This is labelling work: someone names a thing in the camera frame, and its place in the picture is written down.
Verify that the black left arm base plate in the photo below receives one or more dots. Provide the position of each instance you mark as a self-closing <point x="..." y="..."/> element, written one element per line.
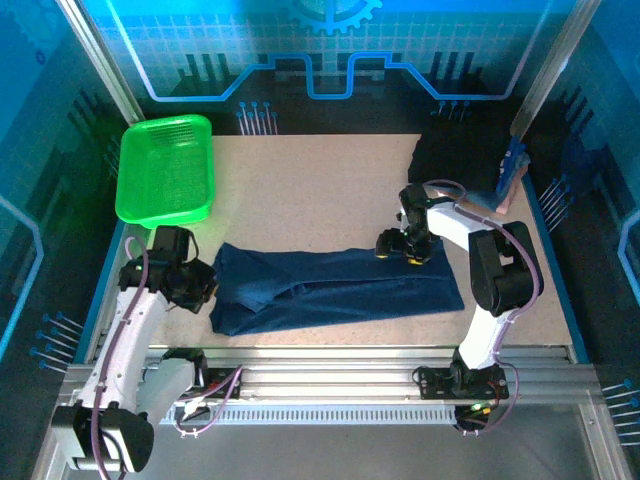
<point x="205" y="380"/>

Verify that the green plastic basket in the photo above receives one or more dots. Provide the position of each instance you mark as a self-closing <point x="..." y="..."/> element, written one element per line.
<point x="165" y="175"/>

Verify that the grey metal base plate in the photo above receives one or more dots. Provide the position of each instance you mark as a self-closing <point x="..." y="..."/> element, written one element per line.
<point x="325" y="450"/>

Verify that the dark blue jeans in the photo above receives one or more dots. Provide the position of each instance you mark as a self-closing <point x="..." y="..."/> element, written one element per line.
<point x="325" y="295"/>

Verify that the pink folded cloth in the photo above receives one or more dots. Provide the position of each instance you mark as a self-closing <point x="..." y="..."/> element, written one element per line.
<point x="507" y="206"/>

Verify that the aluminium frame post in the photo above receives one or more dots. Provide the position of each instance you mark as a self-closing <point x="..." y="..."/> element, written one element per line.
<point x="550" y="70"/>
<point x="100" y="65"/>

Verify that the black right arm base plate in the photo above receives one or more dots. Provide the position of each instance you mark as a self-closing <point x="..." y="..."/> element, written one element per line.
<point x="435" y="382"/>

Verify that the aluminium mounting rail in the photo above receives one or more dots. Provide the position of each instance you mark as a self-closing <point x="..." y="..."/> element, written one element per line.
<point x="325" y="375"/>

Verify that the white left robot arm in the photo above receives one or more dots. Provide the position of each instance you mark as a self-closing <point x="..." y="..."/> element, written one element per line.
<point x="135" y="340"/>

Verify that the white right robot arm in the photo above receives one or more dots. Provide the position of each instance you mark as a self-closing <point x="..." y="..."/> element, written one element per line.
<point x="480" y="340"/>

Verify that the black draped cloth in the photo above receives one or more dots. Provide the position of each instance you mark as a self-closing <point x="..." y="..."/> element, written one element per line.
<point x="460" y="155"/>

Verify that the folded grey-blue t-shirt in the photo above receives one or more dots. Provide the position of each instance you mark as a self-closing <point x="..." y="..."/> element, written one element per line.
<point x="487" y="200"/>

